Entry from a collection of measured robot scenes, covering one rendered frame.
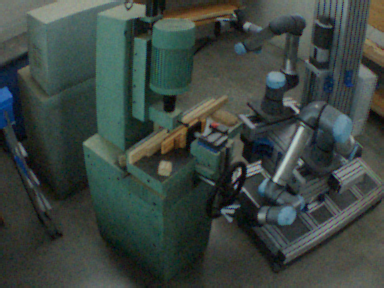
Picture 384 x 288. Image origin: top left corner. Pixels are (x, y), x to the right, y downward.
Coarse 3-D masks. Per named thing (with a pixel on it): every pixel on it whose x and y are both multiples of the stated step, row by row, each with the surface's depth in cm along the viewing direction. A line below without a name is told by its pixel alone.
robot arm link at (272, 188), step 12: (312, 108) 151; (300, 120) 155; (312, 120) 151; (300, 132) 155; (312, 132) 156; (288, 144) 159; (300, 144) 155; (288, 156) 157; (276, 168) 161; (288, 168) 158; (264, 180) 164; (276, 180) 160; (264, 192) 162; (276, 192) 159
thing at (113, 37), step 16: (112, 16) 160; (128, 16) 159; (96, 32) 171; (112, 32) 164; (128, 32) 160; (96, 48) 177; (112, 48) 169; (128, 48) 166; (96, 64) 182; (112, 64) 174; (128, 64) 172; (96, 80) 188; (112, 80) 179; (128, 80) 177; (96, 96) 194; (112, 96) 185; (128, 96) 183; (112, 112) 190; (128, 112) 188; (112, 128) 197; (128, 128) 193; (144, 128) 204; (128, 144) 199
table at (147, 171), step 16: (208, 128) 201; (240, 128) 209; (144, 160) 180; (160, 160) 181; (176, 160) 182; (192, 160) 183; (144, 176) 176; (160, 176) 173; (176, 176) 177; (208, 176) 182; (160, 192) 173
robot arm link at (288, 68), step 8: (296, 16) 201; (296, 24) 199; (304, 24) 205; (288, 32) 208; (296, 32) 205; (288, 40) 213; (296, 40) 211; (288, 48) 216; (296, 48) 214; (288, 56) 219; (296, 56) 219; (288, 64) 222; (280, 72) 228; (288, 72) 224; (296, 72) 226; (288, 80) 225; (296, 80) 230
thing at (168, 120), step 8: (152, 104) 184; (160, 104) 184; (152, 112) 184; (160, 112) 180; (168, 112) 180; (176, 112) 180; (160, 120) 183; (168, 120) 179; (176, 120) 180; (168, 128) 182
